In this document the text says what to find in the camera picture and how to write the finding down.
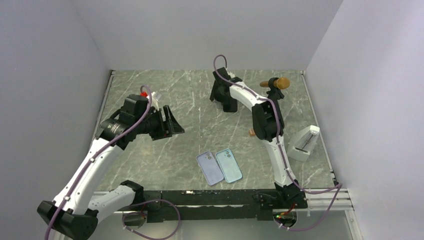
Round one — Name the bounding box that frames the phone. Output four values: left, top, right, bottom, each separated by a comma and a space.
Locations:
215, 148, 243, 183
196, 151, 224, 186

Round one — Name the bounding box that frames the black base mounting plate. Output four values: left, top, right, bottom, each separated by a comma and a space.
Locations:
121, 189, 308, 223

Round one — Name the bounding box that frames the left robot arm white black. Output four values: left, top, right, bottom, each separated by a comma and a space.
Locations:
37, 92, 184, 240

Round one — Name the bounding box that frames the white phone stand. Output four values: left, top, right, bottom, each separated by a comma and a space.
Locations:
286, 125, 320, 162

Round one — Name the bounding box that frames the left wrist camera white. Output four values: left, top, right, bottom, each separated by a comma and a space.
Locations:
140, 91, 162, 111

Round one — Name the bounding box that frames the small brown wooden block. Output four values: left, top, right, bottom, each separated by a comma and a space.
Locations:
248, 128, 256, 137

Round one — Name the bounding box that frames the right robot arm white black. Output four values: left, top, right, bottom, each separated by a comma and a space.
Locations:
209, 67, 308, 210

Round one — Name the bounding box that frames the wooden microphone on black stand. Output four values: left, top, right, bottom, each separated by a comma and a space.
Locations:
259, 77, 291, 101

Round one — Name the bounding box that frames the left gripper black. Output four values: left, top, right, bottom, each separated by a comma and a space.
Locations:
135, 105, 185, 141

